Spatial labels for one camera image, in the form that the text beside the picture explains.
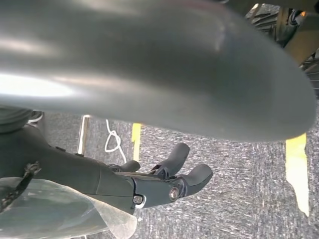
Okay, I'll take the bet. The yellow tape strip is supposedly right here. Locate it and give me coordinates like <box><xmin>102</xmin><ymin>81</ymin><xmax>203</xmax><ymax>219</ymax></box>
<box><xmin>132</xmin><ymin>122</ymin><xmax>142</xmax><ymax>162</ymax></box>
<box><xmin>285</xmin><ymin>133</ymin><xmax>310</xmax><ymax>218</ymax></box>

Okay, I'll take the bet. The clear plastic film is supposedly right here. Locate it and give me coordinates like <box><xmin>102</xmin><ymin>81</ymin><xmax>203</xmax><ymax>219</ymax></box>
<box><xmin>0</xmin><ymin>178</ymin><xmax>138</xmax><ymax>239</ymax></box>

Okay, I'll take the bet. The dark robot lower body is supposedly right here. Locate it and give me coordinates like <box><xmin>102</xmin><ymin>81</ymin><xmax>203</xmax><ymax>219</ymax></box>
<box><xmin>245</xmin><ymin>0</ymin><xmax>319</xmax><ymax>100</ymax></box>

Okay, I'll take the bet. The white power strip cable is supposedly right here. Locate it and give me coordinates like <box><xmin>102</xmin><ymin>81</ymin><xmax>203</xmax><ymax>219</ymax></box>
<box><xmin>104</xmin><ymin>119</ymin><xmax>127</xmax><ymax>164</ymax></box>

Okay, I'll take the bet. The frayed black strap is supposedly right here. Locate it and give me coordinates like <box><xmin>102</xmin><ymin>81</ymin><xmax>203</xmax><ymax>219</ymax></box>
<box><xmin>0</xmin><ymin>160</ymin><xmax>42</xmax><ymax>214</ymax></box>

